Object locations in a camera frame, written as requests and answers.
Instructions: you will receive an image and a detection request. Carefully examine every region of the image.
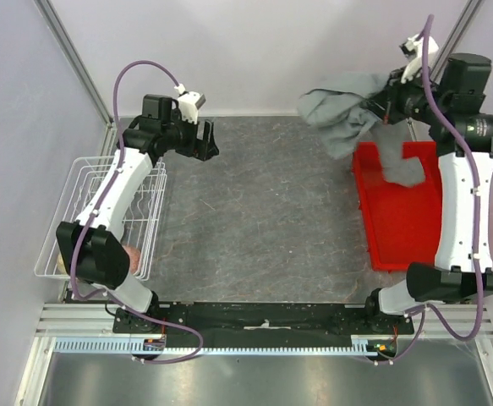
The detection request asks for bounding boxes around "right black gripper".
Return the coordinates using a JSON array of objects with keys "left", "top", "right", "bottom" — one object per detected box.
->
[{"left": 363, "top": 65, "right": 450, "bottom": 125}]

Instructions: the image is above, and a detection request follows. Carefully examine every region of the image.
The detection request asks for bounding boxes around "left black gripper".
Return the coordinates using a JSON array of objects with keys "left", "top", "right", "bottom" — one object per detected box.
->
[{"left": 162, "top": 111, "right": 219, "bottom": 162}]

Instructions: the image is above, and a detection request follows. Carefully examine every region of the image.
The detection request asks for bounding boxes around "grey shirt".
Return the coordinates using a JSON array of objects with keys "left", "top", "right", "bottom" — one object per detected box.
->
[{"left": 298, "top": 72, "right": 425, "bottom": 188}]

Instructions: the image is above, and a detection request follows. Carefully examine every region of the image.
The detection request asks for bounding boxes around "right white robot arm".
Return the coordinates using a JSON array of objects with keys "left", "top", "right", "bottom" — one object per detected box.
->
[{"left": 362, "top": 53, "right": 493, "bottom": 337}]

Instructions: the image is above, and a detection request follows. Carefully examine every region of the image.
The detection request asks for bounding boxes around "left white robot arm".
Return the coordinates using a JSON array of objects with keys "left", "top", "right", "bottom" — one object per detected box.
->
[{"left": 56, "top": 91, "right": 219, "bottom": 332}]

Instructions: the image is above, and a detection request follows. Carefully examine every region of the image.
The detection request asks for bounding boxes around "red plastic bin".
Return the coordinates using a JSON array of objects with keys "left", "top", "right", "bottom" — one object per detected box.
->
[{"left": 352, "top": 141, "right": 442, "bottom": 272}]

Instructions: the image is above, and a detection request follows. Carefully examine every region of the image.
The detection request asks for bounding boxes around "pink patterned bowl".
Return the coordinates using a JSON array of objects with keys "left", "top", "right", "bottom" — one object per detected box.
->
[{"left": 123, "top": 245, "right": 141, "bottom": 275}]

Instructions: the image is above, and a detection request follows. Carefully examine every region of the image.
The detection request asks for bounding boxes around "beige bowl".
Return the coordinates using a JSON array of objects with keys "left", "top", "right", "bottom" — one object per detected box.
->
[{"left": 56, "top": 254, "right": 67, "bottom": 275}]

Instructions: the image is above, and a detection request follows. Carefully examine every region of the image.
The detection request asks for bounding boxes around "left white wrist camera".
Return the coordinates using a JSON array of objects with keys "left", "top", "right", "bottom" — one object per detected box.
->
[{"left": 174, "top": 83, "right": 206, "bottom": 124}]

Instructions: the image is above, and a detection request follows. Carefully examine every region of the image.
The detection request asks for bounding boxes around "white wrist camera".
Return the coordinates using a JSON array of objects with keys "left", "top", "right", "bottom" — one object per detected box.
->
[
  {"left": 400, "top": 34, "right": 439, "bottom": 84},
  {"left": 174, "top": 83, "right": 206, "bottom": 124}
]

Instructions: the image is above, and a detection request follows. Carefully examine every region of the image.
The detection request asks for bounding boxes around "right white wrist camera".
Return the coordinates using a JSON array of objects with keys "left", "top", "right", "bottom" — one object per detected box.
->
[{"left": 400, "top": 34, "right": 439, "bottom": 84}]

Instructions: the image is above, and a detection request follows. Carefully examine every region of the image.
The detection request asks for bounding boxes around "white wire dish rack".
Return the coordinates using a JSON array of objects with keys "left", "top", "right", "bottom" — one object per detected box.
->
[{"left": 34, "top": 155, "right": 167, "bottom": 283}]

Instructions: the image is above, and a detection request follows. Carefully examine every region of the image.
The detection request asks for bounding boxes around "right aluminium frame post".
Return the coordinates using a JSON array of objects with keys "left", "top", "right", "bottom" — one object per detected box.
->
[{"left": 438, "top": 0, "right": 484, "bottom": 59}]

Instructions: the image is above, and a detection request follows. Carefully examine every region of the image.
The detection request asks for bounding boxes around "aluminium frame post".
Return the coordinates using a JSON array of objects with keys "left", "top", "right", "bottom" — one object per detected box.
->
[
  {"left": 34, "top": 0, "right": 114, "bottom": 126},
  {"left": 438, "top": 0, "right": 484, "bottom": 59}
]

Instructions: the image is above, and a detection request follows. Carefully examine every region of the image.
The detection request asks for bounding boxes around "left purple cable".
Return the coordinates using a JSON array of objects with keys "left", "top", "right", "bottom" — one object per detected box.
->
[{"left": 68, "top": 60, "right": 205, "bottom": 365}]

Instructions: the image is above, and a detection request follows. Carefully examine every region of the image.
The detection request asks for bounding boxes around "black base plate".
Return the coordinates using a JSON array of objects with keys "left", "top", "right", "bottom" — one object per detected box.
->
[{"left": 112, "top": 299, "right": 414, "bottom": 344}]

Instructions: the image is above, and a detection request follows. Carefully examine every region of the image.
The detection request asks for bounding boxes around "left aluminium frame post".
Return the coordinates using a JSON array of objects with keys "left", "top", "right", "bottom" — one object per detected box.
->
[{"left": 34, "top": 0, "right": 114, "bottom": 126}]

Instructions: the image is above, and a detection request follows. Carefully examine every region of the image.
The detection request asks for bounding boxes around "grey slotted cable duct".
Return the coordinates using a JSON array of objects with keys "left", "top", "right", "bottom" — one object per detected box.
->
[{"left": 54, "top": 337, "right": 387, "bottom": 356}]

